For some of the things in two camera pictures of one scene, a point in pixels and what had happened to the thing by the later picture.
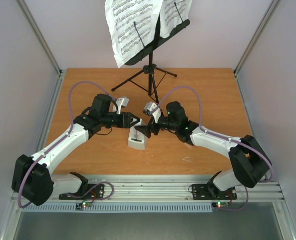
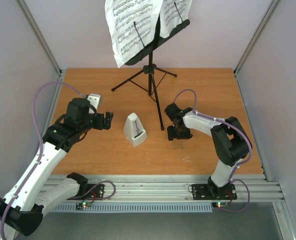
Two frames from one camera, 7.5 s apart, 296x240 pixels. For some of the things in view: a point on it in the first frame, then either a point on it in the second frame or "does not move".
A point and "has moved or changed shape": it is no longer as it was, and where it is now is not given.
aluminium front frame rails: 171,188 does not move
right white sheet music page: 169,16 does not move
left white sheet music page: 121,15 does not move
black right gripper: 152,128 → 174,124
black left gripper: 131,115 → 100,124
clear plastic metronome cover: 190,145 → 179,144
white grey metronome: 137,139 has moved or changed shape
